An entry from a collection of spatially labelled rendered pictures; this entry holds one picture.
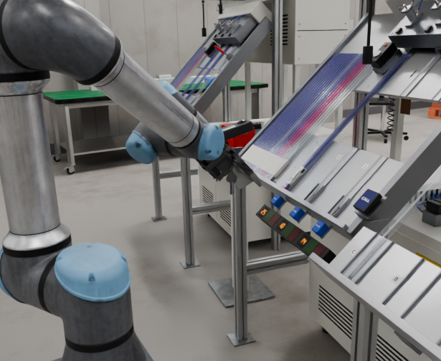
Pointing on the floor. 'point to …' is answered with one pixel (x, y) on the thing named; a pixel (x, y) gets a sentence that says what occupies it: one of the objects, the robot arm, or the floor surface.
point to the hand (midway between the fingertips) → (254, 178)
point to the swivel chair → (381, 115)
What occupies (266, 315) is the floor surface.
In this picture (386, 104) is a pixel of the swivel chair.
